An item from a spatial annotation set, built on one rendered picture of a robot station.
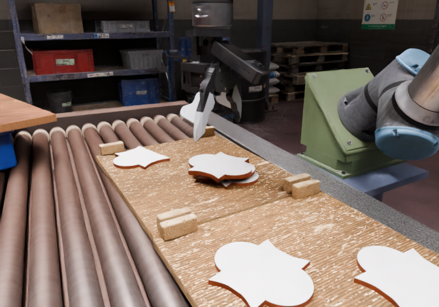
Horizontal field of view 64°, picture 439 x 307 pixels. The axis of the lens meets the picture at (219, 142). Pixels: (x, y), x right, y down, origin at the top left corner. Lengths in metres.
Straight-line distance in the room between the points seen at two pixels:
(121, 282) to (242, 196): 0.28
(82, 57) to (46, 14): 0.58
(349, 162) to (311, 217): 0.36
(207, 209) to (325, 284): 0.25
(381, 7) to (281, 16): 1.62
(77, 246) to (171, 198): 0.18
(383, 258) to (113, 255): 0.39
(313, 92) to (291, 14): 5.85
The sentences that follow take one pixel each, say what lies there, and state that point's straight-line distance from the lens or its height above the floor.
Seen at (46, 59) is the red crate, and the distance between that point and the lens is 4.60.
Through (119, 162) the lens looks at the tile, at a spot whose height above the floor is 0.94.
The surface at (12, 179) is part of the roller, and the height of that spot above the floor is 0.92.
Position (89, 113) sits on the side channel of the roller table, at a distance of 1.31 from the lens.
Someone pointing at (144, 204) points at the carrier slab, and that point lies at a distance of 0.68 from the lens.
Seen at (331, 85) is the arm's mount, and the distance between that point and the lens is 1.05.
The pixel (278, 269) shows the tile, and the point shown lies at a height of 0.94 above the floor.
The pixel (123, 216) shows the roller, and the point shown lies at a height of 0.91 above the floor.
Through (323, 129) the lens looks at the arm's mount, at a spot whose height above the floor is 0.98.
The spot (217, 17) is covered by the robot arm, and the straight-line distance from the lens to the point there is 0.65.
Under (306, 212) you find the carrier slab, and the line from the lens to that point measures 0.66.
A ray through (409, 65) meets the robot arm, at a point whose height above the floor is 1.17.
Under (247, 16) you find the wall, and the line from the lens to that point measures 6.26.
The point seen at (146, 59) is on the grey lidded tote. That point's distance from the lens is 4.85.
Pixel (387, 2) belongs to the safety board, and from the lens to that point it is 6.25.
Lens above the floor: 1.26
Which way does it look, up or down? 19 degrees down
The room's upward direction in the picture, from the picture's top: straight up
